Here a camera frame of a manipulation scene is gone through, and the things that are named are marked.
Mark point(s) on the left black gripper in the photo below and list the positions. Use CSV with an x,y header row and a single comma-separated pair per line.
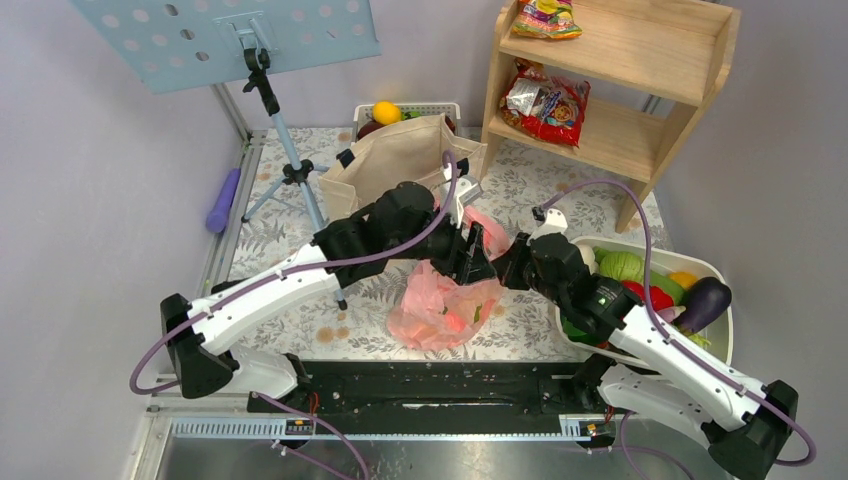
x,y
466,260

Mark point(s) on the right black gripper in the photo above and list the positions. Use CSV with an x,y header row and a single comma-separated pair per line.
x,y
507,265

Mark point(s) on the pink plastic grocery bag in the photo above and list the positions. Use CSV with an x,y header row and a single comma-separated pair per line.
x,y
437,314

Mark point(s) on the beige canvas tote bag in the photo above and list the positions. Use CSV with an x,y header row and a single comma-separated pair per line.
x,y
409,150

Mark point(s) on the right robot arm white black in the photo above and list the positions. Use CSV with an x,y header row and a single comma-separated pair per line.
x,y
742,422

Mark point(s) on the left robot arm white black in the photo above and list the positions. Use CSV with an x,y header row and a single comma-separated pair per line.
x,y
406,222

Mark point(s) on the green cabbage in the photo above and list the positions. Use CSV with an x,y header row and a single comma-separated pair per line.
x,y
622,266

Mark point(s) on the yellow orange pepper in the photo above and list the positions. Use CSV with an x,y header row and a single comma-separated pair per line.
x,y
684,279

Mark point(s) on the red snack bag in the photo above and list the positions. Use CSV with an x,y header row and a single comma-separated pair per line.
x,y
547,108

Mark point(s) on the purple eggplant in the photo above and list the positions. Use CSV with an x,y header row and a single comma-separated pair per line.
x,y
706,301

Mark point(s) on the white perforated fruit basket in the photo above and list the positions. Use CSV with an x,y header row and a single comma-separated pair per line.
x,y
364,121

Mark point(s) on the white vegetable bin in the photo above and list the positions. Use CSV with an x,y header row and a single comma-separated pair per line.
x,y
720,332

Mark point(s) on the wooden two-tier shelf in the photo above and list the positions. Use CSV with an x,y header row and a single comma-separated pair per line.
x,y
655,68

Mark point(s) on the colourful snack bag top shelf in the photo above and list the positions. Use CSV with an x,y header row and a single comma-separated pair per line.
x,y
546,19

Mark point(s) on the light blue music stand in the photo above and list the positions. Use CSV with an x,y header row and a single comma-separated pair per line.
x,y
174,45

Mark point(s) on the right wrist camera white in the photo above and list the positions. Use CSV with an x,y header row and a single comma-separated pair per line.
x,y
550,221

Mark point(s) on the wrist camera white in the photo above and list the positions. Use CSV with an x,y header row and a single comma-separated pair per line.
x,y
456,194
550,221

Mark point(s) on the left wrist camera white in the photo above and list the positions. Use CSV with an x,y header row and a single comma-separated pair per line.
x,y
456,194

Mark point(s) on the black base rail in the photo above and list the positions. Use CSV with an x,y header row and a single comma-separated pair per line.
x,y
409,398

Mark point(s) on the purple handle tool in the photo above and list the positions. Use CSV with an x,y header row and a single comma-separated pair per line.
x,y
217,218

